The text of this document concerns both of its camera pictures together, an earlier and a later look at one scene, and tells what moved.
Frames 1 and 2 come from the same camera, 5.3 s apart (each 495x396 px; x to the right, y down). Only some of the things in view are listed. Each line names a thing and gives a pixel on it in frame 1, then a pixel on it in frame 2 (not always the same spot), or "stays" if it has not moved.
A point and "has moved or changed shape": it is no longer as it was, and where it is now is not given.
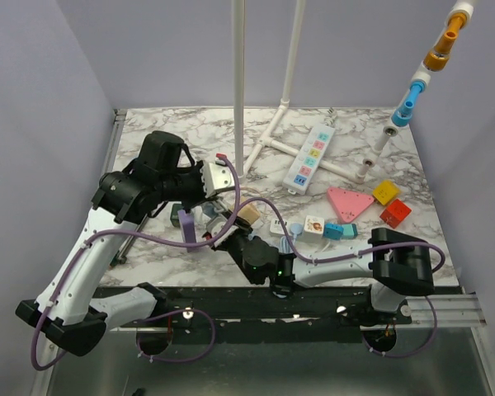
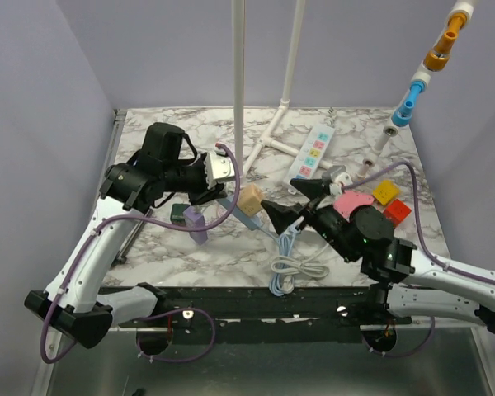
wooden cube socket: [250, 213] has moved or changed shape
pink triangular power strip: [347, 204] stays
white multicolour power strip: [308, 158] stays
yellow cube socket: [385, 191] stays
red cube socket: [395, 213] stays
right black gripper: [245, 230] -> [281, 217]
